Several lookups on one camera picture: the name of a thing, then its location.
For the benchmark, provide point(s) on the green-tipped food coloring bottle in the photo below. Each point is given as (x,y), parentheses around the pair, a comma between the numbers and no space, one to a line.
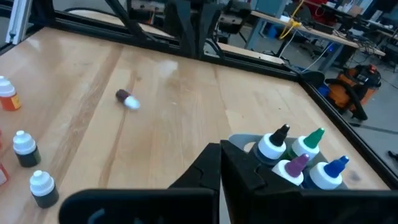
(306,146)

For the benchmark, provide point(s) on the grey plastic bin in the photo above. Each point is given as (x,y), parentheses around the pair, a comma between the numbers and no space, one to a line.
(241,140)

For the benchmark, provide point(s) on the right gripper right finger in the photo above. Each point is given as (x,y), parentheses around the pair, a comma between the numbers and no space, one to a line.
(242,186)

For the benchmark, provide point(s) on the aluminium frame post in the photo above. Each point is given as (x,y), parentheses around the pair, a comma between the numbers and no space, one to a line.
(17,20)

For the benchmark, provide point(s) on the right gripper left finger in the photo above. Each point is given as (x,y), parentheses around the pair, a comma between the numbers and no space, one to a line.
(199,174)

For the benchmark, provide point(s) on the small orange food coloring bottle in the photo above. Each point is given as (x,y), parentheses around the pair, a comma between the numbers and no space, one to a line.
(3,174)
(9,95)

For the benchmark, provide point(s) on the orange shop vacuum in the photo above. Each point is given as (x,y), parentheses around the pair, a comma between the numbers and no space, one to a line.
(354,87)

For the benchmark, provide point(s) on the purple-tipped food coloring bottle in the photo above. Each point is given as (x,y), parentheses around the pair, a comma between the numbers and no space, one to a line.
(290,171)

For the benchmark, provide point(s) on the black metal table frame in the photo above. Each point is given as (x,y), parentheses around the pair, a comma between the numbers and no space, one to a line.
(342,124)

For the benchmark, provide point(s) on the small dark food coloring bottle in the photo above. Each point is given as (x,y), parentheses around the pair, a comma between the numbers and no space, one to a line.
(26,149)
(43,189)

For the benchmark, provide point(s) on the wooden workbench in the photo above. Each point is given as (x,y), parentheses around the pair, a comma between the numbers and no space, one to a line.
(311,29)

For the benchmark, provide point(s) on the black-tipped food coloring bottle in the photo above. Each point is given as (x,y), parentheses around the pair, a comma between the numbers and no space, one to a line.
(270,148)

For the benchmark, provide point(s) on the blue-tipped food coloring bottle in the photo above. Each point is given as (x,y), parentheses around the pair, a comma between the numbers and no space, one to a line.
(323,175)

